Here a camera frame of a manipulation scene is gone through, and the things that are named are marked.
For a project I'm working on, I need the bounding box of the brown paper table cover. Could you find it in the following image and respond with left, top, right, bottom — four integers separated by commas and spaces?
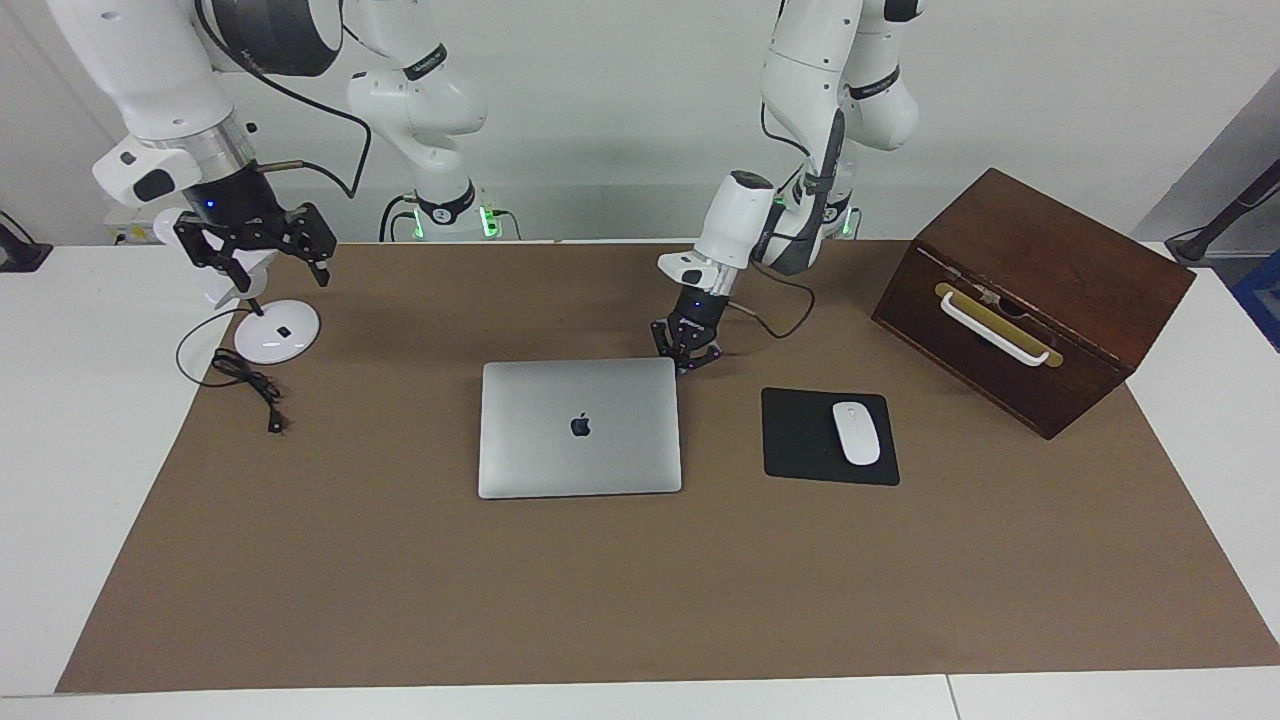
54, 239, 1280, 695

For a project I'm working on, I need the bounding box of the grey aluminium laptop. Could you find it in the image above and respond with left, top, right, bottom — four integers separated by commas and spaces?
476, 357, 685, 501

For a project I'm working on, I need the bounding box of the dark brown wooden box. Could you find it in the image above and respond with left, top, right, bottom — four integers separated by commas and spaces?
870, 166, 1198, 442

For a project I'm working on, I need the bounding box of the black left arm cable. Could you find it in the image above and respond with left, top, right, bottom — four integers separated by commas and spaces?
725, 100, 836, 341

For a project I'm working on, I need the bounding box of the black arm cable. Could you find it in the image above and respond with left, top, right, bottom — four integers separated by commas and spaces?
725, 100, 836, 341
195, 0, 374, 199

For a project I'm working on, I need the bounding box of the black stand leg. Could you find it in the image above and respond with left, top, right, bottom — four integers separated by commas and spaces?
1164, 159, 1280, 264

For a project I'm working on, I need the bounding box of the black mouse pad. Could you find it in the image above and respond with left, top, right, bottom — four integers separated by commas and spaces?
760, 387, 902, 488

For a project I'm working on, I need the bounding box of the brass handle plate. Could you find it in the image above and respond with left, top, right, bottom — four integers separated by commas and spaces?
934, 282, 1065, 370

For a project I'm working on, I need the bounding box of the white computer mouse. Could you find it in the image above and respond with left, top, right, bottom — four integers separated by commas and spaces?
832, 400, 883, 468

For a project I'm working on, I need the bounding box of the white wall socket box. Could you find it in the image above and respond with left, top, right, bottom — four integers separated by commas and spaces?
102, 192, 202, 247

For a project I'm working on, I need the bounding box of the black table clamp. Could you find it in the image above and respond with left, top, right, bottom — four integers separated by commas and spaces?
0, 211, 54, 274

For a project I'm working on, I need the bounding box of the black lamp power cable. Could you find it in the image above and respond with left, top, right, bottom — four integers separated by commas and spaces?
175, 307, 292, 436

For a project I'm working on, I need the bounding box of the blue bin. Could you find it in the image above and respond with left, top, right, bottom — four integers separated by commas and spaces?
1231, 249, 1280, 353

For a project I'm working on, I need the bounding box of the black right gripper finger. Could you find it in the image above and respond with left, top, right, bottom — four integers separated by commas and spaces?
279, 202, 339, 290
174, 214, 252, 297

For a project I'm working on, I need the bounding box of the white desk lamp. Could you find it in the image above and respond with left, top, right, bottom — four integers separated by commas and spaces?
152, 206, 322, 366

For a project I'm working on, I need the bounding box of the white box handle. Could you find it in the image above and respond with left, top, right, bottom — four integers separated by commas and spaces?
939, 290, 1052, 368

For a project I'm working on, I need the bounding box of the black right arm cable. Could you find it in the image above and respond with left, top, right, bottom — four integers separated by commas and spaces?
195, 0, 374, 199

